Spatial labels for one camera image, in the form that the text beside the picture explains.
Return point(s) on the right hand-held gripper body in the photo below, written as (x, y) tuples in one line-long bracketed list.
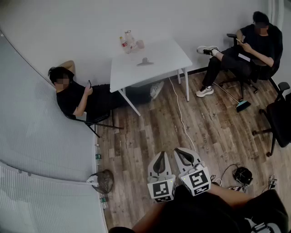
[(196, 180)]

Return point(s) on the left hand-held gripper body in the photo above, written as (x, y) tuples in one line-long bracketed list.
[(161, 190)]

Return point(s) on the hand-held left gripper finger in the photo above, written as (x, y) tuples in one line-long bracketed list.
[(151, 169), (168, 169)]

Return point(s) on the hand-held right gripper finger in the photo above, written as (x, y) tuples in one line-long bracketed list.
[(182, 165), (196, 158)]

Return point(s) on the large metal binder clip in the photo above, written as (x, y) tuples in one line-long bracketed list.
[(145, 63)]

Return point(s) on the person's left forearm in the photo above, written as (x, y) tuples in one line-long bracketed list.
[(150, 217)]

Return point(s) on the person's right forearm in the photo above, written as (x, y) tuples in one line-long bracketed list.
[(232, 196)]

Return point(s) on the person's black shirt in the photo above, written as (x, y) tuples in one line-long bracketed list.
[(200, 216)]

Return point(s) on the grey bag on floor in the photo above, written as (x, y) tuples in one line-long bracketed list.
[(104, 182)]

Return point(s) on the green-label water bottle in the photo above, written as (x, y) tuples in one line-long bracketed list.
[(103, 201), (98, 155)]

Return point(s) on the white table leg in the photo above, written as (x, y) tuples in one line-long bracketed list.
[(179, 77), (187, 84), (130, 102)]

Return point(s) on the teal broom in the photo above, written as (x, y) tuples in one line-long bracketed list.
[(243, 105)]

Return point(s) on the black folding chair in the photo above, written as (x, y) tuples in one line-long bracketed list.
[(100, 118)]

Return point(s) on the black smartphone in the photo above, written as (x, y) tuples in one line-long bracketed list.
[(89, 84)]

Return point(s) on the light smartphone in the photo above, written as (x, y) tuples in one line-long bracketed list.
[(239, 40)]

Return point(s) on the pink plastic cup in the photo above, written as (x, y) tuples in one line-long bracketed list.
[(141, 44)]

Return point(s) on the small red-label plastic bottle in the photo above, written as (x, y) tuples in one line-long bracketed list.
[(124, 44)]

